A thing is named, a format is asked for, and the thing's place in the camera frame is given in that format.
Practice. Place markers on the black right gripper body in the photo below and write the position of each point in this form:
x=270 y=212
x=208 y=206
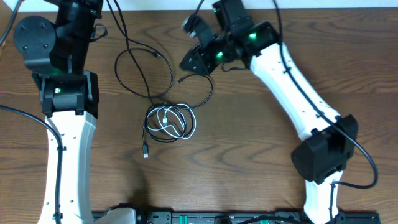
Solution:
x=219 y=51

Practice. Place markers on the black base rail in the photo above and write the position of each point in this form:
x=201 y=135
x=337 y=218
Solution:
x=236 y=217

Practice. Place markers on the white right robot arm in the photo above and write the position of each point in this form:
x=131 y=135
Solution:
x=326 y=137

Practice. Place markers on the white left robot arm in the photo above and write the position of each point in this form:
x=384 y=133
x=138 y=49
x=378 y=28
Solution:
x=55 y=53

